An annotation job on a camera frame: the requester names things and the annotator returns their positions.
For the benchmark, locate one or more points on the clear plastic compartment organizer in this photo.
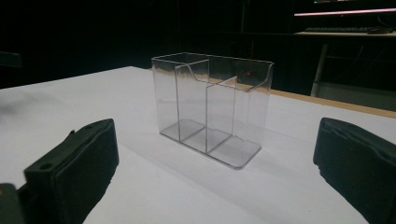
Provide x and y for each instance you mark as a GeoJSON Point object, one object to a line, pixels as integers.
{"type": "Point", "coordinates": [211, 109]}

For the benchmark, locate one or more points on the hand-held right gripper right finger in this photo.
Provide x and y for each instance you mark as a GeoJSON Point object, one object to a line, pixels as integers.
{"type": "Point", "coordinates": [358, 161]}

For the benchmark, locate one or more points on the monitor with lit edge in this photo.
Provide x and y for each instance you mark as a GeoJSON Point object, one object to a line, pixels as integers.
{"type": "Point", "coordinates": [344, 9]}

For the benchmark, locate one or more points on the dark keyboard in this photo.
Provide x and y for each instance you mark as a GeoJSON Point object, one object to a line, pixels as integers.
{"type": "Point", "coordinates": [337, 29]}

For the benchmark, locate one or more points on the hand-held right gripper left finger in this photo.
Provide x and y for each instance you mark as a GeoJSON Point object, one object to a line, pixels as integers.
{"type": "Point", "coordinates": [77, 168]}

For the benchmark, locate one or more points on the wooden desk with metal legs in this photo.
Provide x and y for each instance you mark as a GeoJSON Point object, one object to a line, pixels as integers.
{"type": "Point", "coordinates": [348, 62]}

